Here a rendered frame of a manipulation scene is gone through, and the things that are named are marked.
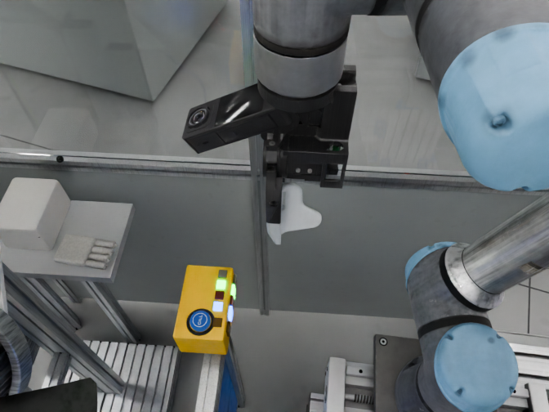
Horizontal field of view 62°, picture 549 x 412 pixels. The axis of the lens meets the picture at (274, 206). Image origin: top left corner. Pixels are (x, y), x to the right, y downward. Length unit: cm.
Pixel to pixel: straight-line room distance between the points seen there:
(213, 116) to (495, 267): 47
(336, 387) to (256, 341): 110
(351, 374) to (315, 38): 76
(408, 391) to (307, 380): 114
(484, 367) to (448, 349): 5
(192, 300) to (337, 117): 62
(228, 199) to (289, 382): 93
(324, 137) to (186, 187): 92
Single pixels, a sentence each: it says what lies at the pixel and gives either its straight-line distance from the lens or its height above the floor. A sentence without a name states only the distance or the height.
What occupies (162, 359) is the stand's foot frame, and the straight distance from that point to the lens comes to 200.
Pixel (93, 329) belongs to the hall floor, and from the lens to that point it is 221.
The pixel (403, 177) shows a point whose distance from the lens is 125.
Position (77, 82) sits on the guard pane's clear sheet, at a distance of 115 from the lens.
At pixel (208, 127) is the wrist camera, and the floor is 162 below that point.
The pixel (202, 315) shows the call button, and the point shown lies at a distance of 93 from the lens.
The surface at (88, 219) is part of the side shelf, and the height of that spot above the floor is 86.
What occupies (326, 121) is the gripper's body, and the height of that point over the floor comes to 164.
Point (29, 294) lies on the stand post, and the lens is 126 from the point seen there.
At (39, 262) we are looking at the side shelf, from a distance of 137.
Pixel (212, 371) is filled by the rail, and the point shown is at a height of 86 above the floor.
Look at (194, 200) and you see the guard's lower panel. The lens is 137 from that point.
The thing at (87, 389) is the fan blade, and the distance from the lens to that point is 79.
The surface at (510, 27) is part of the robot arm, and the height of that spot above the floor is 181.
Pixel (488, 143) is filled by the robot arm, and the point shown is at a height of 178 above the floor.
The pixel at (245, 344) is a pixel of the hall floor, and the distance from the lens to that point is 204.
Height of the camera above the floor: 193
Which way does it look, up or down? 55 degrees down
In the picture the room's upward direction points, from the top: straight up
